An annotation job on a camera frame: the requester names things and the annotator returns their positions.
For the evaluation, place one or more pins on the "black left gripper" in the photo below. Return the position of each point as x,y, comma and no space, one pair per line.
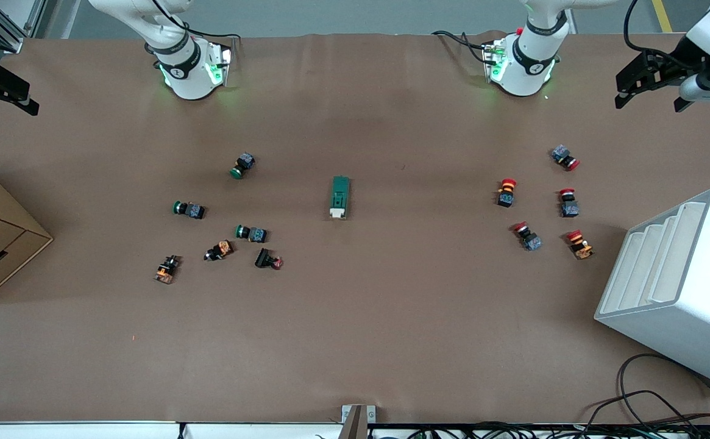
665,68

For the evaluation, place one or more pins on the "green load switch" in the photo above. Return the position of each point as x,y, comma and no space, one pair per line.
339,196

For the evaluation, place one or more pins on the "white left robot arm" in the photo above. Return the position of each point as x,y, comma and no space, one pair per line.
525,67

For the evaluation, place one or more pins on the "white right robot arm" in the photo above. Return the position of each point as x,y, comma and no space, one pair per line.
190,79

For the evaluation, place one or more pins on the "red button blue contact block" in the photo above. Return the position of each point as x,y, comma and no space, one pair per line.
568,204
528,237
564,156

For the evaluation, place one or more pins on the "red button orange contact block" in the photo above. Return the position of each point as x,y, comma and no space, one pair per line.
579,244

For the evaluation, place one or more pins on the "white stepped storage box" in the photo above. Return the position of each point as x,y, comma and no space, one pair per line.
696,292

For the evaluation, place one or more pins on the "green button blue contact block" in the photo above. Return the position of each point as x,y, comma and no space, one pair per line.
190,210
252,233
245,162

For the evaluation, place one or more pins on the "black button orange block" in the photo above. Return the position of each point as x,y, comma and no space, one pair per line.
167,269

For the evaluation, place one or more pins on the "white-tipped button orange block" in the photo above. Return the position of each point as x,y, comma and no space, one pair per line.
219,250

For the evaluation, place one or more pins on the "brown table cover sheet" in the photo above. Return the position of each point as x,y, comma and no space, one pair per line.
391,317

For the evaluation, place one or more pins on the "black switch red tip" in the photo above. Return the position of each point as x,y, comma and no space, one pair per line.
266,259

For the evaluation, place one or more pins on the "white table edge rail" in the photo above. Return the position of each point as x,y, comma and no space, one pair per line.
86,431

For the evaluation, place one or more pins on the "metal edge bracket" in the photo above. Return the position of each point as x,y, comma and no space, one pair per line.
358,422

